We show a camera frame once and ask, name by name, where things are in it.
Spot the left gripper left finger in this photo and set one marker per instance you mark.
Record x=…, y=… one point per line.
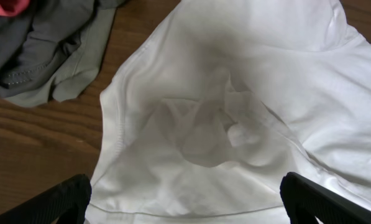
x=64, y=203

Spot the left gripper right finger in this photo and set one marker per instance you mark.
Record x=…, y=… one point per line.
x=309, y=203

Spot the white t-shirt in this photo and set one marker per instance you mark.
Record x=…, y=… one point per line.
x=201, y=123

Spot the folded grey garment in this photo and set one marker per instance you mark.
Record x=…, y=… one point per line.
x=35, y=43

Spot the folded black garment red band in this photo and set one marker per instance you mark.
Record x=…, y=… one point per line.
x=11, y=8

